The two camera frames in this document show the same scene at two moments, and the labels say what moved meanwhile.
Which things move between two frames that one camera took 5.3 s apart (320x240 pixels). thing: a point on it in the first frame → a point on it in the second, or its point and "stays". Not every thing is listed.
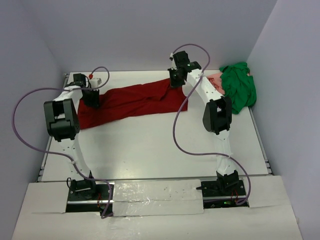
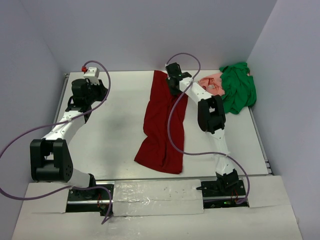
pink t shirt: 215,80 stays
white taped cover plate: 157,197 stays
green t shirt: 239,85 stays
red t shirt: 155,97 → 156,151
